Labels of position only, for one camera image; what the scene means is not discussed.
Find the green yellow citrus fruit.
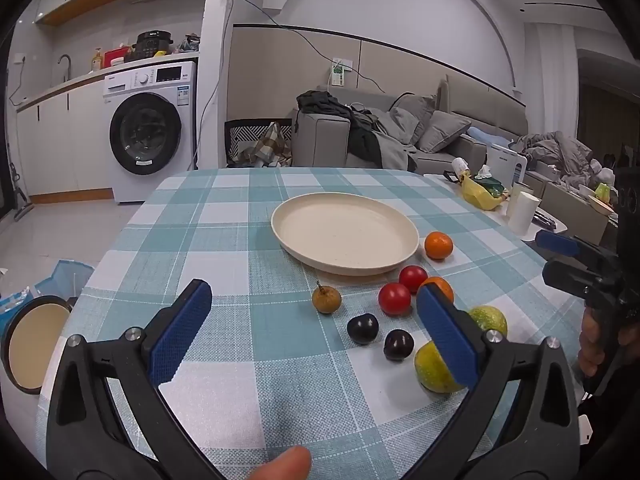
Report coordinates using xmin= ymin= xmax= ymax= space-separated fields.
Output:
xmin=467 ymin=305 xmax=508 ymax=338
xmin=414 ymin=341 xmax=466 ymax=394

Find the grey sofa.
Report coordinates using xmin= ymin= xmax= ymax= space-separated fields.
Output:
xmin=291 ymin=75 xmax=528 ymax=176

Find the cream round plate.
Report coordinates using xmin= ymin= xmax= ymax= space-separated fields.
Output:
xmin=271 ymin=193 xmax=420 ymax=276

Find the blue plastic bag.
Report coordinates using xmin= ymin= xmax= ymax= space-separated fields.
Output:
xmin=0 ymin=260 xmax=96 ymax=313

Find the dark remote control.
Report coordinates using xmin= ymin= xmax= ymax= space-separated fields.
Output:
xmin=532 ymin=210 xmax=568 ymax=233

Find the dark cable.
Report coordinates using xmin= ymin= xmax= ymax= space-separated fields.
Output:
xmin=220 ymin=0 xmax=387 ymax=95

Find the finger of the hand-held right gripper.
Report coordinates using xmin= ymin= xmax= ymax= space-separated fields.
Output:
xmin=542 ymin=259 xmax=608 ymax=306
xmin=534 ymin=230 xmax=618 ymax=273

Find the black rice cooker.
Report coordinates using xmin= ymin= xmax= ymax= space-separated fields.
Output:
xmin=131 ymin=31 xmax=175 ymax=61

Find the white paper roll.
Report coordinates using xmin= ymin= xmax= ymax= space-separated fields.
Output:
xmin=506 ymin=191 xmax=542 ymax=233

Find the white kitchen counter cabinet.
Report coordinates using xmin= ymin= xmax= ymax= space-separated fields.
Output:
xmin=15 ymin=67 xmax=116 ymax=206

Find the white appliance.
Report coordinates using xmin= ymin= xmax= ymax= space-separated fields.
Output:
xmin=487 ymin=144 xmax=528 ymax=186

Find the light blue blanket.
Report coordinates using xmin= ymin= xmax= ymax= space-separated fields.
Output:
xmin=467 ymin=126 xmax=521 ymax=148

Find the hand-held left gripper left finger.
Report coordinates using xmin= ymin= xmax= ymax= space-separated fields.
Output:
xmin=46 ymin=279 xmax=223 ymax=480

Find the dark clothes pile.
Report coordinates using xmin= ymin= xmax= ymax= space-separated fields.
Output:
xmin=297 ymin=90 xmax=416 ymax=171

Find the person's right hand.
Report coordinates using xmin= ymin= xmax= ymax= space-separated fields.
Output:
xmin=578 ymin=304 xmax=640 ymax=378

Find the white washing machine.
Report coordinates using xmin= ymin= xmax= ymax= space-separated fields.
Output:
xmin=103 ymin=61 xmax=197 ymax=205

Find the dark purple plum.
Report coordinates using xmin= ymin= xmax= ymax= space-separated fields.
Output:
xmin=383 ymin=329 xmax=415 ymax=362
xmin=347 ymin=313 xmax=379 ymax=345

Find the orange mandarin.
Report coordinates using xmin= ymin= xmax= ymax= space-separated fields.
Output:
xmin=424 ymin=231 xmax=454 ymax=260
xmin=420 ymin=276 xmax=455 ymax=305

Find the person's left hand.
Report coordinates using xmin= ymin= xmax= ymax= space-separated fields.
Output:
xmin=245 ymin=446 xmax=312 ymax=480

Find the red tomato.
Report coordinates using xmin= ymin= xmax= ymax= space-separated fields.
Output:
xmin=378 ymin=282 xmax=413 ymax=317
xmin=398 ymin=265 xmax=429 ymax=294

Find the round wooden stool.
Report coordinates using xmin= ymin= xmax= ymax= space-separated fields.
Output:
xmin=0 ymin=296 xmax=73 ymax=395

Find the grey duvet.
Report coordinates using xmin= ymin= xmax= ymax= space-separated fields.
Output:
xmin=520 ymin=131 xmax=617 ymax=183

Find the plaid cloth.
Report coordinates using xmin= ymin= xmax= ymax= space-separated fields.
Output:
xmin=235 ymin=122 xmax=293 ymax=167

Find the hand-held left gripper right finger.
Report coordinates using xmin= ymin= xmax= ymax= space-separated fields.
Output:
xmin=416 ymin=282 xmax=583 ymax=480

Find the black patterned basket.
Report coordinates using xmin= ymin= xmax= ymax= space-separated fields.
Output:
xmin=225 ymin=118 xmax=293 ymax=168

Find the brown longan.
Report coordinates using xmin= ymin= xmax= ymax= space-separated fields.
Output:
xmin=312 ymin=281 xmax=343 ymax=315

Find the red box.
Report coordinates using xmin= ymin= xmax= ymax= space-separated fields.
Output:
xmin=103 ymin=46 xmax=132 ymax=68

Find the grey pillow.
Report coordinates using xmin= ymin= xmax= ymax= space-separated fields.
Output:
xmin=417 ymin=110 xmax=473 ymax=153
xmin=389 ymin=94 xmax=438 ymax=145

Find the yellow bag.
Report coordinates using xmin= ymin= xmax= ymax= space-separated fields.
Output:
xmin=460 ymin=172 xmax=506 ymax=211

